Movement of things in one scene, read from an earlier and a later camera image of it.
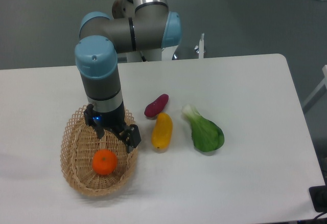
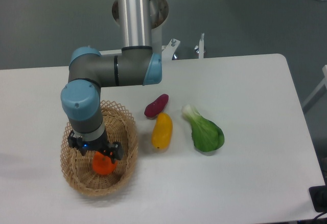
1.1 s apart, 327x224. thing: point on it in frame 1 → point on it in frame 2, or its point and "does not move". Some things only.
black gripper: (115, 120) → (101, 143)
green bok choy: (207, 136) does not move
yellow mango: (162, 132) does not move
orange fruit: (104, 162) does not move
